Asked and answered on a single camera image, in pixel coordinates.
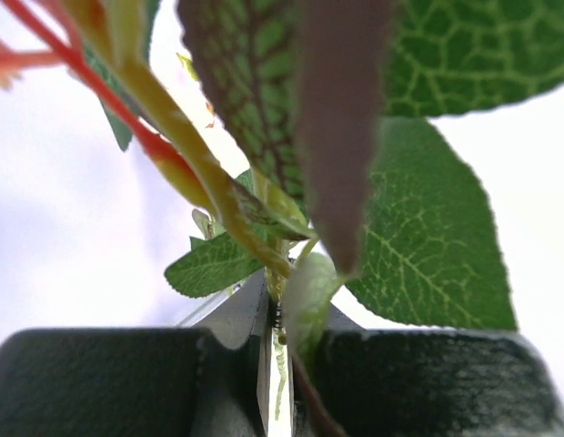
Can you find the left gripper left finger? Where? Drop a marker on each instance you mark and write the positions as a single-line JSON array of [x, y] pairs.
[[208, 380]]

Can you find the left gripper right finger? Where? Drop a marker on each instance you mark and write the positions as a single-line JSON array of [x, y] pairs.
[[435, 382]]

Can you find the green leafy flower stem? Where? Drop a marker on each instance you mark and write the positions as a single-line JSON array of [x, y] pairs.
[[360, 203]]

